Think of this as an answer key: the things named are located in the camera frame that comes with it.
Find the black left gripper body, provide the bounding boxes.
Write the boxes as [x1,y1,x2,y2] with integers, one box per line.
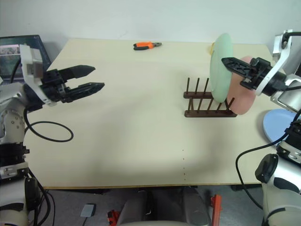
[39,69,71,104]

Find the red clamp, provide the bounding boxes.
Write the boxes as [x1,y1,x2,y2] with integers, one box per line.
[210,194,222,226]

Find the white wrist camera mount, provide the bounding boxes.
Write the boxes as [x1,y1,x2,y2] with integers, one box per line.
[255,30,294,96]
[19,44,53,108]

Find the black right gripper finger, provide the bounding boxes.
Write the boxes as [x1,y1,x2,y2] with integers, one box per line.
[221,57,256,77]

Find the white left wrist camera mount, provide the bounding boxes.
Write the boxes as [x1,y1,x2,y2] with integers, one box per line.
[19,44,53,108]

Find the blue plate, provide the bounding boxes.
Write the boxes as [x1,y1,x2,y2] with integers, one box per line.
[262,108,300,143]

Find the dark wooden dish rack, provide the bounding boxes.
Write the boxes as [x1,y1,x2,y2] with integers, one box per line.
[183,77,238,118]

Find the small red tool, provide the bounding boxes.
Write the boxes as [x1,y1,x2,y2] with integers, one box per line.
[107,210,121,223]

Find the grey foot pedal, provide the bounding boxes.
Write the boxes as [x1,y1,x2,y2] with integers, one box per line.
[80,203,97,218]

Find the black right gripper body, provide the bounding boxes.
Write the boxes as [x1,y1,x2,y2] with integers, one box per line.
[239,57,273,91]

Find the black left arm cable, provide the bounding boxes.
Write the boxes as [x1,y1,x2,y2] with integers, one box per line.
[23,105,74,142]

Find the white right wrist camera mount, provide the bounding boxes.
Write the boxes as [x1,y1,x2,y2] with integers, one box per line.
[255,30,294,96]

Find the computer monitor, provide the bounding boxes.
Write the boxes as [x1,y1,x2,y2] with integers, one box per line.
[0,35,51,83]

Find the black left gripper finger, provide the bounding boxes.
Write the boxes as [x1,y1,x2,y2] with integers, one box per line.
[64,82,105,103]
[60,65,96,81]

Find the grey rounded shape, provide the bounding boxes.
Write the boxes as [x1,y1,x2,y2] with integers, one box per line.
[182,187,211,226]

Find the pink plate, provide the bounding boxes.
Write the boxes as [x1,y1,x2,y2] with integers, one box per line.
[227,56,257,115]

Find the green plate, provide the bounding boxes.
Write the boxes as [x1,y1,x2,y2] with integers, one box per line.
[209,32,234,103]

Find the orange handled pliers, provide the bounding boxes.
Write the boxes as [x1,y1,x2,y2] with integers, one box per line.
[133,41,163,51]

